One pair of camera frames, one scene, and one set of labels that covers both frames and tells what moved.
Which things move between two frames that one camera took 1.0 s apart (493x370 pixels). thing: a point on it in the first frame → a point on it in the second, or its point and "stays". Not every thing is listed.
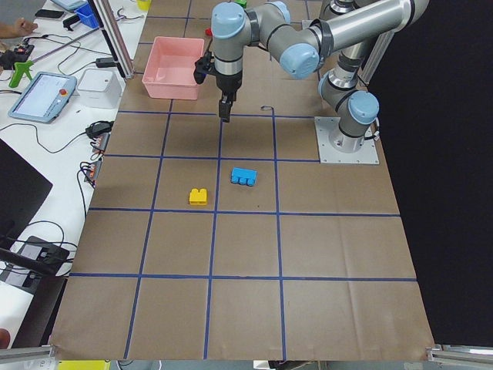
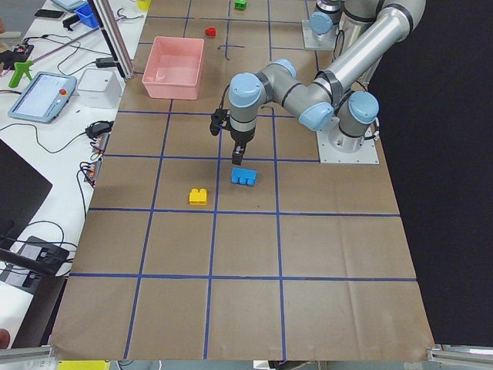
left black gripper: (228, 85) → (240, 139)
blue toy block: (243, 176) stays
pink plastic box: (169, 72) stays
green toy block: (243, 3) stays
